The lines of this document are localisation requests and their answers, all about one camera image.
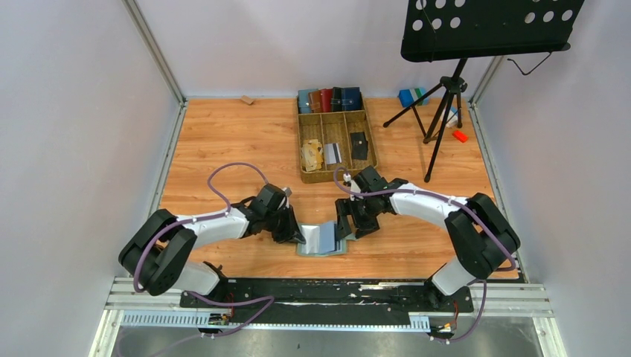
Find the green card holder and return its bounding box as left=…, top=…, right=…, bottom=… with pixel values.
left=296, top=221, right=356, bottom=257

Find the grey credit card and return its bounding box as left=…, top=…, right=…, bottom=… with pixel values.
left=324, top=143, right=342, bottom=165

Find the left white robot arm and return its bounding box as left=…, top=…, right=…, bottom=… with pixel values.
left=118, top=184, right=306, bottom=296

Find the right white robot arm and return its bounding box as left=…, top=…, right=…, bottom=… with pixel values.
left=334, top=166, right=521, bottom=298

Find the black card in tray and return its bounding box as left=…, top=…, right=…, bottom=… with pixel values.
left=350, top=132, right=369, bottom=161

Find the gold cards pile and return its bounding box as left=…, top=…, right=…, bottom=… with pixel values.
left=300, top=139, right=324, bottom=172

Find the wicker tray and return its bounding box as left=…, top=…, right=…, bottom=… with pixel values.
left=294, top=97, right=379, bottom=184

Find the black wallet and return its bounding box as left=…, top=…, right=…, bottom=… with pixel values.
left=330, top=87, right=343, bottom=112

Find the dark blue wallet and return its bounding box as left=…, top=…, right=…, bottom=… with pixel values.
left=342, top=87, right=362, bottom=111

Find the blue green white block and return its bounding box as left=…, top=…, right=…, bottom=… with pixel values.
left=397, top=87, right=427, bottom=108

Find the red wallet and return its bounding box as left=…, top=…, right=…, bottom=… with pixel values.
left=320, top=88, right=333, bottom=112

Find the red small block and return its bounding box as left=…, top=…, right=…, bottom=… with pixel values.
left=452, top=130, right=469, bottom=143

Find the light blue wallet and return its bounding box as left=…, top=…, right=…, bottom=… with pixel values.
left=298, top=89, right=318, bottom=114

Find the brown wallet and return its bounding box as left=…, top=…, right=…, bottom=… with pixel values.
left=308, top=89, right=322, bottom=113

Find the white blue small object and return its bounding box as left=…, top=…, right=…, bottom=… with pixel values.
left=446, top=107, right=458, bottom=128

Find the small cardboard piece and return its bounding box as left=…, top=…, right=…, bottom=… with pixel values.
left=240, top=95, right=254, bottom=106

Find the black music stand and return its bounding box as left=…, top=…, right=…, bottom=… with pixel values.
left=399, top=0, right=583, bottom=181

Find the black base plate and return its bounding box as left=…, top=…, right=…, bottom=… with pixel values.
left=206, top=278, right=474, bottom=325

